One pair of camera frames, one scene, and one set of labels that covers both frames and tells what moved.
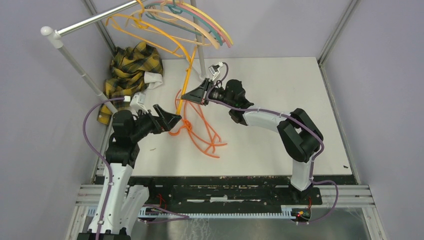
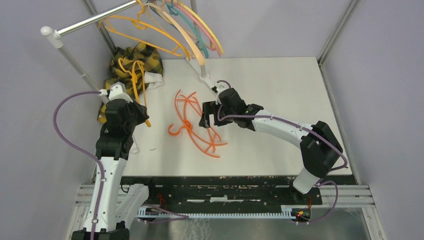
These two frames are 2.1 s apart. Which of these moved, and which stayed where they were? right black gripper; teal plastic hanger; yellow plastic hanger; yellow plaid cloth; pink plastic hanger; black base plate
Moved: right black gripper; yellow plastic hanger; pink plastic hanger; teal plastic hanger
Stayed: black base plate; yellow plaid cloth
